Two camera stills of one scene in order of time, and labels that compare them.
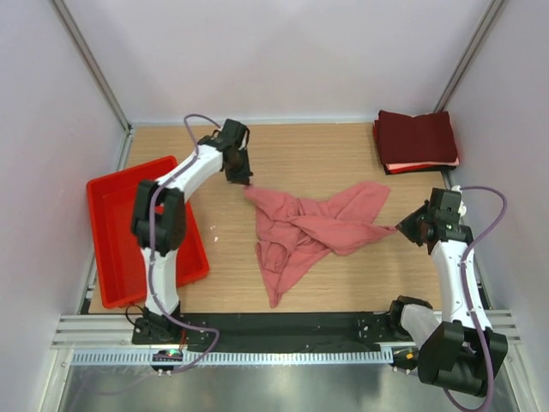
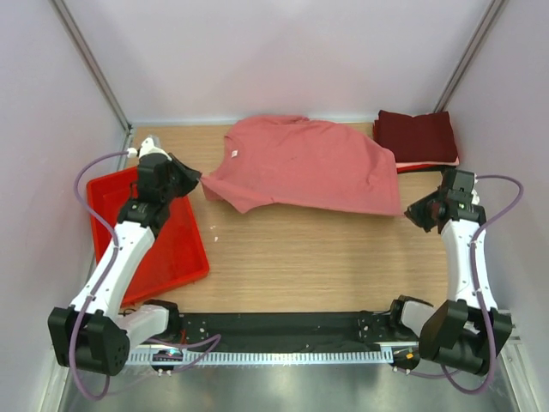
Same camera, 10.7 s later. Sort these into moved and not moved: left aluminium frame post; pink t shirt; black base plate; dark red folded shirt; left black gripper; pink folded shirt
Moved: pink t shirt; left black gripper
Not moved: left aluminium frame post; pink folded shirt; black base plate; dark red folded shirt
